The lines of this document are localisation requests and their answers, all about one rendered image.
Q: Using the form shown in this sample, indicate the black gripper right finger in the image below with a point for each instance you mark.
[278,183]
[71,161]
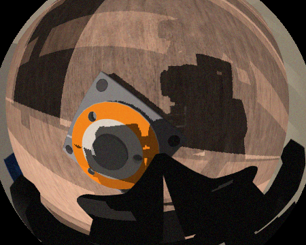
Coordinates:
[192,193]

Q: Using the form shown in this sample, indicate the orange round plate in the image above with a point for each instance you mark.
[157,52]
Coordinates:
[130,126]

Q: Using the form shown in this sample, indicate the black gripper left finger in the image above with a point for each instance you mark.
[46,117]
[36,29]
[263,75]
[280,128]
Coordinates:
[143,203]

